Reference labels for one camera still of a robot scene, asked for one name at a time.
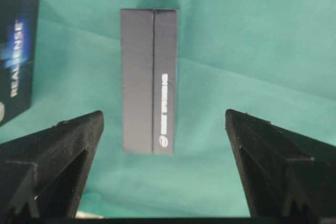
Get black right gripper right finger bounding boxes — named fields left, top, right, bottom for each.
left=225, top=109, right=335, bottom=223

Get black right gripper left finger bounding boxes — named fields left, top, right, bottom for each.
left=1, top=111, right=104, bottom=223

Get black RealSense box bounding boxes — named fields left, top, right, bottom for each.
left=1, top=0, right=39, bottom=125
left=120, top=8, right=179, bottom=155

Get green table cloth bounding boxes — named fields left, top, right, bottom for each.
left=1, top=0, right=335, bottom=218

